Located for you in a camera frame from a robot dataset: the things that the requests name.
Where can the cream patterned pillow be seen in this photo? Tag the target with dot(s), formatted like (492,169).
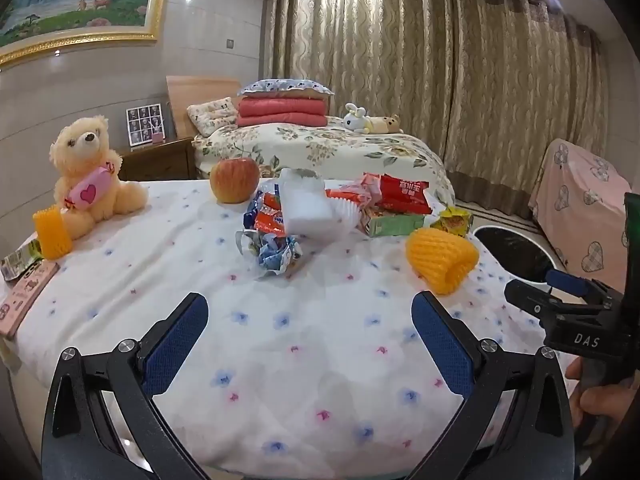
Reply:
(212,112)

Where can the wooden bed headboard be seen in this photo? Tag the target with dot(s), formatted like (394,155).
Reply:
(200,92)

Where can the wooden nightstand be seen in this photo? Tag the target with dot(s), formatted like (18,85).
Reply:
(155,160)

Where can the red folded blanket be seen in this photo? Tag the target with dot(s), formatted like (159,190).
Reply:
(280,110)

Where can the white rabbit plush toy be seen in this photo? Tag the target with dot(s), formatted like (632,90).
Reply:
(356,120)

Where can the person's right hand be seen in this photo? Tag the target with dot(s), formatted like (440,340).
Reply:
(600,405)

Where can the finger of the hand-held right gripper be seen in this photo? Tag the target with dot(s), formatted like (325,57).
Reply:
(530,305)
(565,280)

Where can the blue red snack wrapper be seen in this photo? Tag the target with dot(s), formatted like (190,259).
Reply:
(267,217)

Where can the white paper cupcake liner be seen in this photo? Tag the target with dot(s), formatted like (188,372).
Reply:
(347,212)

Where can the white foam sheet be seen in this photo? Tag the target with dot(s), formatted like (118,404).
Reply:
(305,205)

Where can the yellow green snack packet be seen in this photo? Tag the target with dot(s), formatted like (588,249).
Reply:
(452,221)

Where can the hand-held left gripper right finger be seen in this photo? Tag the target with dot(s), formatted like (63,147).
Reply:
(442,345)

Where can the red apple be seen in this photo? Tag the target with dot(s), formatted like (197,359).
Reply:
(234,180)

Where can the wide orange foam fruit net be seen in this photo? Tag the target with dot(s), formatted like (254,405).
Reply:
(435,257)

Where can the beige patterned curtain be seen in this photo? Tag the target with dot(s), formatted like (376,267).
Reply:
(425,60)

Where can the pink heart print furniture cover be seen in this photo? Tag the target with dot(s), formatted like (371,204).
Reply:
(575,195)

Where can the small pink stand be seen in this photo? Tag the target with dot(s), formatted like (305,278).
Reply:
(158,138)

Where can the green milk carton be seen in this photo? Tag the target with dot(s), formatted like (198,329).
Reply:
(395,224)

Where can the flat pink box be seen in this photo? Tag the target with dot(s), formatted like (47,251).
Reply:
(25,295)

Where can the black white photo frame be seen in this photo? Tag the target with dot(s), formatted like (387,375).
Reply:
(144,122)

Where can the upright orange foam fruit net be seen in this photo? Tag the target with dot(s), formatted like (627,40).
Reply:
(50,232)

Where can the white rimmed black trash bin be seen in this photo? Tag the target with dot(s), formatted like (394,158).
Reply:
(515,255)

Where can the orange red snack wrapper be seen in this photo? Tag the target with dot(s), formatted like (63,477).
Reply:
(352,191)

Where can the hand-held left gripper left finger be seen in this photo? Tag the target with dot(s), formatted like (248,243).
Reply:
(175,345)

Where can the blue white wrapper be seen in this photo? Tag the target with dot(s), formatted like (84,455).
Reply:
(272,255)

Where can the floral covered bed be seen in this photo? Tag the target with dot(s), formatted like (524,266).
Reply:
(325,147)

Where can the beige teddy bear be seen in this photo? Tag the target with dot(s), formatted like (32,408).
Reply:
(80,160)

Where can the blue white folded quilt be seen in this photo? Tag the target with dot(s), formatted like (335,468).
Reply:
(285,87)

